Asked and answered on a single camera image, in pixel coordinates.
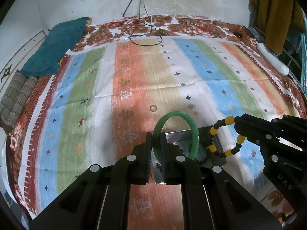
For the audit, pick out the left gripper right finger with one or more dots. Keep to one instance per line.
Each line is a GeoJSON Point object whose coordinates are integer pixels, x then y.
{"type": "Point", "coordinates": [211, 197]}

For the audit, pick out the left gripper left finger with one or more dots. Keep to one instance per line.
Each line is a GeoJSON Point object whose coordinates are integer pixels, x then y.
{"type": "Point", "coordinates": [99, 197]}

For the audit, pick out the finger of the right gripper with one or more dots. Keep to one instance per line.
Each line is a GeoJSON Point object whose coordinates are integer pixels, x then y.
{"type": "Point", "coordinates": [256, 130]}

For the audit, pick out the silver metal tin box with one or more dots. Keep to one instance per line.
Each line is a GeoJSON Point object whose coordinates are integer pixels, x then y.
{"type": "Point", "coordinates": [183, 139]}

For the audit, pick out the white bolster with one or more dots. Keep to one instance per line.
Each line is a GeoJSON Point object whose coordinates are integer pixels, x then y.
{"type": "Point", "coordinates": [273, 60]}

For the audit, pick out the small black round object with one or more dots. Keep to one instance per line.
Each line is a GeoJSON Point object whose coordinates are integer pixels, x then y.
{"type": "Point", "coordinates": [238, 35]}

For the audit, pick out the striped colourful cloth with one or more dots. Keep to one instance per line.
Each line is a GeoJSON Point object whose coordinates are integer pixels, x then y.
{"type": "Point", "coordinates": [104, 100]}

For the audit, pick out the mustard yellow hanging cloth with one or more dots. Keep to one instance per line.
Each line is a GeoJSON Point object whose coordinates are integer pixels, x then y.
{"type": "Point", "coordinates": [274, 17]}

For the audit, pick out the striped grey pillow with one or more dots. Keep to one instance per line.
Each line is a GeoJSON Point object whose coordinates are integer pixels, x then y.
{"type": "Point", "coordinates": [14, 100]}

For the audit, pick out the white headboard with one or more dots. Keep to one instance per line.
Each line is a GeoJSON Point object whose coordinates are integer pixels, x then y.
{"type": "Point", "coordinates": [20, 57]}

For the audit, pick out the teal blanket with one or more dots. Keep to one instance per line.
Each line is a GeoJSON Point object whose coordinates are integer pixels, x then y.
{"type": "Point", "coordinates": [61, 38]}

